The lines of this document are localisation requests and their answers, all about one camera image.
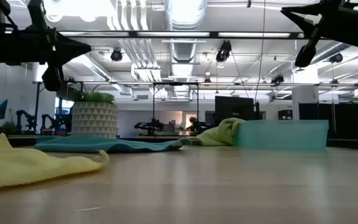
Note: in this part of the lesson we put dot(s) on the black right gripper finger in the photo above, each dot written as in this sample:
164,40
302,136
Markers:
309,21
306,10

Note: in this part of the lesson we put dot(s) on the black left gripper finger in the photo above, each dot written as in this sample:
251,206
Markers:
70,43
68,54

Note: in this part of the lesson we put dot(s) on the teal microfiber towel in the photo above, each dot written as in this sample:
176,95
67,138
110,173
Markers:
104,143

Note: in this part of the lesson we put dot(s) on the lime microfiber towel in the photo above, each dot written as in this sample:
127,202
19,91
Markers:
219,133

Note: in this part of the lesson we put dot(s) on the black background robot arm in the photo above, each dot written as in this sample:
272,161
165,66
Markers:
26,116
48,121
149,126
204,127

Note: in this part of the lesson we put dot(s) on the yellow microfiber towel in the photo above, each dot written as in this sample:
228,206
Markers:
20,165

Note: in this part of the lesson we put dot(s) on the black ceiling spotlight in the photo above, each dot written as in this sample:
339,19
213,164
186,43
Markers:
278,79
336,58
116,55
222,55

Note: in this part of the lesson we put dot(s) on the black stand pole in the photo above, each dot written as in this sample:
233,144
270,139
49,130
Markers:
37,105

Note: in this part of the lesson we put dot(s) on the succulent in white patterned pot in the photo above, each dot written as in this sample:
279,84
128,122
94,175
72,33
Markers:
94,119

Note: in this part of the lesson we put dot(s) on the blue screen monitor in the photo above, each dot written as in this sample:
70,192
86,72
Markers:
0,109

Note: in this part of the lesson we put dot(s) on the white building column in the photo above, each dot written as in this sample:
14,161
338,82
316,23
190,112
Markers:
304,102

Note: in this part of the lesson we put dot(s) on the small green potted plant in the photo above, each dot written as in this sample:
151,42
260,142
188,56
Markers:
9,128

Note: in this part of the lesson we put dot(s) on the black partition panels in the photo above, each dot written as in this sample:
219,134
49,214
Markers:
346,121

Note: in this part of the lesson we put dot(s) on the black beam with light strips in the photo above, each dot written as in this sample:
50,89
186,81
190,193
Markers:
213,34

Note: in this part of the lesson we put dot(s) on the black monitor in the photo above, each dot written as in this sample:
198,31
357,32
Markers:
233,109

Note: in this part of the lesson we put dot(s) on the teal translucent plastic bin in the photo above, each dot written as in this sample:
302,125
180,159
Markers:
281,135

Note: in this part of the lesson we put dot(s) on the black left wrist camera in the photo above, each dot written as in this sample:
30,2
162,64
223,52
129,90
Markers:
52,77

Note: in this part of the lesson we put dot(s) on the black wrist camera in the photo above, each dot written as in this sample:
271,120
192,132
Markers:
304,56
52,77

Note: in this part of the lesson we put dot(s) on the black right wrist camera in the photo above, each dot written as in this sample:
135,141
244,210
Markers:
304,56

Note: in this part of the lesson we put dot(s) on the small black wall screen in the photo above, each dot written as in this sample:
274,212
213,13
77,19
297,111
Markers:
285,114

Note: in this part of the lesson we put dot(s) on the black background rig frame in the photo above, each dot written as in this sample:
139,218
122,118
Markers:
176,83

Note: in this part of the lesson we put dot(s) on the silver ventilation duct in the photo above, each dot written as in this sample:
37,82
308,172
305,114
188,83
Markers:
183,49

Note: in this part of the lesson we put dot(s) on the black aluminium table frame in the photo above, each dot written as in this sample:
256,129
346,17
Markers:
353,143

